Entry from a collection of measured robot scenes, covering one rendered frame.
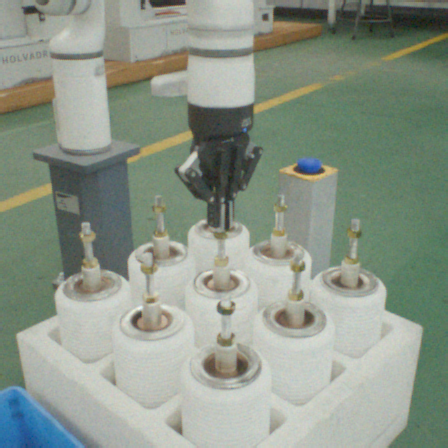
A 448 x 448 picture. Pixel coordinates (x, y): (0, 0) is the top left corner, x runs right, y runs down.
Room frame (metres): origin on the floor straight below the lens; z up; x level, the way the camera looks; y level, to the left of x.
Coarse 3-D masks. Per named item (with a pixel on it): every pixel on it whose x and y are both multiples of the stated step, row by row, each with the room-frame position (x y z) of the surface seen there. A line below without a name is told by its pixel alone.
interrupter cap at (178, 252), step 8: (144, 248) 0.76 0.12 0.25; (152, 248) 0.76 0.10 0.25; (176, 248) 0.76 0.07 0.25; (184, 248) 0.76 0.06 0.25; (136, 256) 0.73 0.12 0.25; (168, 256) 0.74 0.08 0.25; (176, 256) 0.73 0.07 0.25; (184, 256) 0.73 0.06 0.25; (160, 264) 0.71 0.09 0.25; (168, 264) 0.71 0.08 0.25
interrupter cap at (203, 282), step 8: (208, 272) 0.69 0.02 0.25; (232, 272) 0.69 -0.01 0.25; (240, 272) 0.69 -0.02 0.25; (200, 280) 0.67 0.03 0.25; (208, 280) 0.67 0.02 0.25; (232, 280) 0.67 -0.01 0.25; (240, 280) 0.67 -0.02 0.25; (248, 280) 0.67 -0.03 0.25; (200, 288) 0.65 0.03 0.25; (208, 288) 0.65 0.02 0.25; (216, 288) 0.65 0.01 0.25; (232, 288) 0.65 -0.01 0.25; (240, 288) 0.65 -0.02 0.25; (248, 288) 0.65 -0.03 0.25; (208, 296) 0.63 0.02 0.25; (216, 296) 0.63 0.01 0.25; (232, 296) 0.63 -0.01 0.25
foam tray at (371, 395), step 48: (48, 336) 0.66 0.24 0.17; (384, 336) 0.68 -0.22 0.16; (48, 384) 0.61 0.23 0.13; (96, 384) 0.55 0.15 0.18; (336, 384) 0.55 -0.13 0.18; (384, 384) 0.60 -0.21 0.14; (96, 432) 0.54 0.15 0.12; (144, 432) 0.48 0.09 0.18; (288, 432) 0.48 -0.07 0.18; (336, 432) 0.52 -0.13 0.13; (384, 432) 0.62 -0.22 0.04
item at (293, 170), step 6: (288, 168) 0.93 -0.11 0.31; (294, 168) 0.93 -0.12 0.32; (324, 168) 0.93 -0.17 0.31; (330, 168) 0.93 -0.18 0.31; (288, 174) 0.91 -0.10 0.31; (294, 174) 0.90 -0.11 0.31; (300, 174) 0.90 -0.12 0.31; (306, 174) 0.90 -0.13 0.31; (312, 174) 0.90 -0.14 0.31; (318, 174) 0.90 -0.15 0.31; (324, 174) 0.90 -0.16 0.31; (330, 174) 0.91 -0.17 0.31; (312, 180) 0.88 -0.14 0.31
